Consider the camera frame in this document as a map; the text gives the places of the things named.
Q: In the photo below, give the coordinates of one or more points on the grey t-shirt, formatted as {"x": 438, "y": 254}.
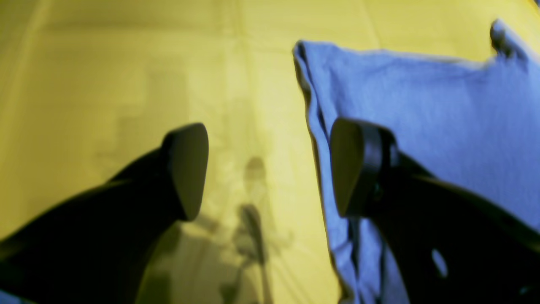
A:
{"x": 473, "y": 124}

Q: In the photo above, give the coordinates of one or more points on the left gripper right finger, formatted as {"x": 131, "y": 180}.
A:
{"x": 451, "y": 246}

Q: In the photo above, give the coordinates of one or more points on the yellow table cloth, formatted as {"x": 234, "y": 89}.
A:
{"x": 89, "y": 85}

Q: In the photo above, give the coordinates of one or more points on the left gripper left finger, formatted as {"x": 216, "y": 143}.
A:
{"x": 94, "y": 248}

